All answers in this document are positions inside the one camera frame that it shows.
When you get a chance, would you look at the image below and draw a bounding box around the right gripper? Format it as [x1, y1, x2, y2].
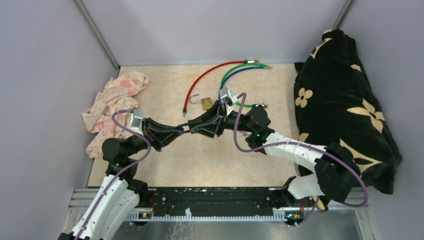
[190, 101, 254, 139]

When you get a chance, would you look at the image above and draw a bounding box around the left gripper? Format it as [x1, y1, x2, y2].
[126, 117, 186, 158]

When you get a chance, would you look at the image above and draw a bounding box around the large brass padlock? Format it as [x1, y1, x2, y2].
[188, 94, 214, 111]

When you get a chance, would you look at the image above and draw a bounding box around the black cable lock head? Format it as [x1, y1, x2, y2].
[177, 122, 200, 134]

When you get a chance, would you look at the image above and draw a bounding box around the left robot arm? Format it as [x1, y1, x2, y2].
[58, 116, 187, 240]

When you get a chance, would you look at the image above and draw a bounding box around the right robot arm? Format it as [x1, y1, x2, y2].
[187, 102, 360, 206]

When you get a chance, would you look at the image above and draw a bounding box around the small key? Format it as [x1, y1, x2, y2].
[240, 131, 249, 137]

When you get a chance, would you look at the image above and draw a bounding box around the pink patterned cloth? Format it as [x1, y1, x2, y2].
[82, 71, 150, 159]

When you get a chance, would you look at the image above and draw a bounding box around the black floral blanket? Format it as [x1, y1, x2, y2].
[293, 29, 403, 195]

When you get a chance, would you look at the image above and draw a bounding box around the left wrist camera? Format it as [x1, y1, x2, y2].
[128, 108, 143, 134]

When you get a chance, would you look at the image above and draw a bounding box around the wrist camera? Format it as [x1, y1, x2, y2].
[219, 86, 238, 117]
[128, 108, 143, 134]

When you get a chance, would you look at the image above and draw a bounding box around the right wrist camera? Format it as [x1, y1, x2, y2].
[219, 86, 238, 117]

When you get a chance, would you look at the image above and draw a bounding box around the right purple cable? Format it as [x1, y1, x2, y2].
[233, 92, 370, 228]

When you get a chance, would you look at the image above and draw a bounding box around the green cable lock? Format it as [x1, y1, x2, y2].
[220, 62, 273, 109]

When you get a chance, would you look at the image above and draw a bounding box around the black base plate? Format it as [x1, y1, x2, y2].
[118, 186, 316, 219]

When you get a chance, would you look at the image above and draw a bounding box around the red cable lock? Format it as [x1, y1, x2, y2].
[182, 59, 259, 118]

